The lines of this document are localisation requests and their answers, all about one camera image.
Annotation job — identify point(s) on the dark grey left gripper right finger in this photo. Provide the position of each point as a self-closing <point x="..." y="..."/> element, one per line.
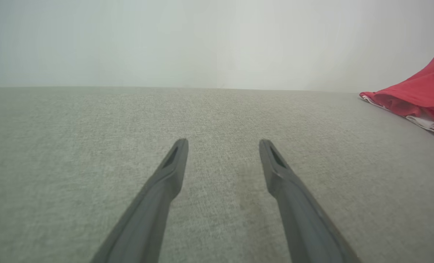
<point x="297" y="212"/>

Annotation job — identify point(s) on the red jersey with navy lettering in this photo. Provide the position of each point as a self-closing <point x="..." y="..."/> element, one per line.
<point x="421" y="91"/>

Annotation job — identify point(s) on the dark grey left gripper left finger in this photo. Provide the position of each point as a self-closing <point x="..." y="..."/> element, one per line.
<point x="155" y="204"/>

